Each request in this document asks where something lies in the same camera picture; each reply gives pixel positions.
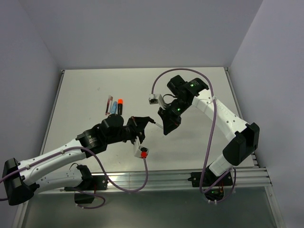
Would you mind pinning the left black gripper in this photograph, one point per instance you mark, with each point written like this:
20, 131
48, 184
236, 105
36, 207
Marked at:
138, 124

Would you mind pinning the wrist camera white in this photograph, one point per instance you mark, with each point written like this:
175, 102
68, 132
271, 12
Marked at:
157, 99
139, 151

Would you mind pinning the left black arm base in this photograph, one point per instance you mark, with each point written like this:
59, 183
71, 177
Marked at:
95, 183

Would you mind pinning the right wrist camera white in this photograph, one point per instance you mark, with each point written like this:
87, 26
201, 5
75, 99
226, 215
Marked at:
157, 99

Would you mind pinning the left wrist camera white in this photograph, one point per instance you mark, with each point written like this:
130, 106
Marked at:
139, 151

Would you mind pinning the red pen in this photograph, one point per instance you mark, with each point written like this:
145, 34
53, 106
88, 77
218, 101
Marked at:
109, 105

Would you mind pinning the black orange highlighter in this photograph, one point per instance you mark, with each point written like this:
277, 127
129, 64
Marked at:
120, 107

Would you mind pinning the aluminium rail frame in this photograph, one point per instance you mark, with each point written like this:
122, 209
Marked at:
164, 199

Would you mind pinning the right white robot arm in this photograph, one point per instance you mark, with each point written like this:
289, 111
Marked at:
242, 137

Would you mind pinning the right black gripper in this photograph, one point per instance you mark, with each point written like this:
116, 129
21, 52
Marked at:
169, 122

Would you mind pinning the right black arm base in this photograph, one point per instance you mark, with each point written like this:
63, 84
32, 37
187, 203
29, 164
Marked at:
217, 193

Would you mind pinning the blue highlighter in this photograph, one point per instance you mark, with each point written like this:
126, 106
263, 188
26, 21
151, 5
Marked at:
114, 107

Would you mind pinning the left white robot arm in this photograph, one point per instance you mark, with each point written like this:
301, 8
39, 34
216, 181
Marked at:
22, 179

